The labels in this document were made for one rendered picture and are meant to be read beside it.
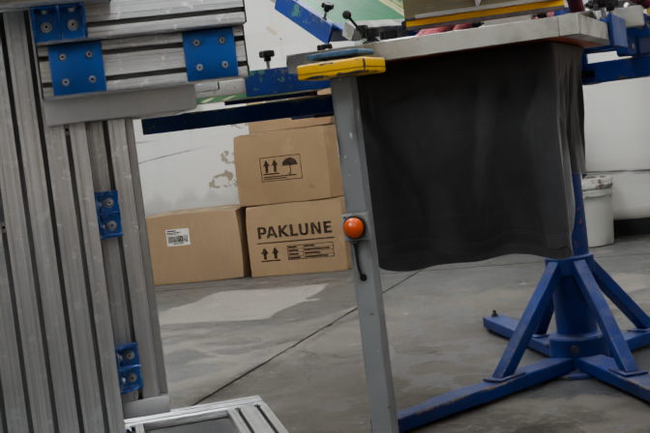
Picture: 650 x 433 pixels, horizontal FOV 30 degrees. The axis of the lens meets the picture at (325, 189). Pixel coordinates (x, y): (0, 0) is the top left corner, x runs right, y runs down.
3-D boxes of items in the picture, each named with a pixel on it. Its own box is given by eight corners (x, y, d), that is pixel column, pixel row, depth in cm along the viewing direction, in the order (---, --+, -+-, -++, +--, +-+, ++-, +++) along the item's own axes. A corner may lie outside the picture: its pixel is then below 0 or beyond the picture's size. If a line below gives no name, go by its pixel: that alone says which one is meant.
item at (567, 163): (576, 255, 239) (552, 41, 237) (558, 256, 240) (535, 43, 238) (604, 227, 282) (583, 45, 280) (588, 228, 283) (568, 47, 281)
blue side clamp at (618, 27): (614, 44, 269) (611, 13, 269) (592, 47, 271) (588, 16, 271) (628, 47, 298) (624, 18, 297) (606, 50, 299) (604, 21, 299)
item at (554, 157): (576, 260, 237) (551, 41, 235) (358, 276, 252) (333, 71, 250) (577, 257, 240) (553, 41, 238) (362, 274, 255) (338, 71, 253)
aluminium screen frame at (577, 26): (579, 33, 224) (577, 13, 224) (287, 73, 244) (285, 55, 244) (623, 43, 298) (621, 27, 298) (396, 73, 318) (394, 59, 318)
